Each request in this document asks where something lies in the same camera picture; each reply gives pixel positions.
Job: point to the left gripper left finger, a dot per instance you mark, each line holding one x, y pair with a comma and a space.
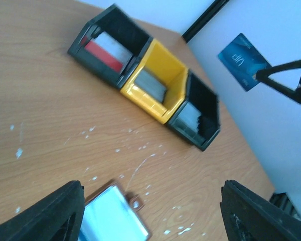
58, 216

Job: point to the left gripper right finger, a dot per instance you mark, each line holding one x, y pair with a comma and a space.
247, 216

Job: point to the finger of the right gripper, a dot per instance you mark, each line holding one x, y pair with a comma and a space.
284, 78

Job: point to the brown leather card holder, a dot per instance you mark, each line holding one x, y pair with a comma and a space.
111, 213

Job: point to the yellow bin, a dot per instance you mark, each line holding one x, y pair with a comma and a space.
170, 71

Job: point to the blue card stack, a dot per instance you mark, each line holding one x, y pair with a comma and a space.
190, 116

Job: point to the dark grey card stack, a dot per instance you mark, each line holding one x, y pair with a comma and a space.
151, 85

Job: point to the red card stack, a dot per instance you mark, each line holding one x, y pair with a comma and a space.
104, 56

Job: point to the white card stack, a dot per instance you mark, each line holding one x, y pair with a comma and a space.
112, 46

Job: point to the black bin right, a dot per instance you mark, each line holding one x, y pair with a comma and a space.
207, 102

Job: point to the black bin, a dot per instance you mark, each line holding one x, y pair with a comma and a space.
207, 102
122, 28

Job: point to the black bin left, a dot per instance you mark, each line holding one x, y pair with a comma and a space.
122, 28

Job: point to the right black frame post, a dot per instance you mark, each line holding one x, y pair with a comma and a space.
203, 19

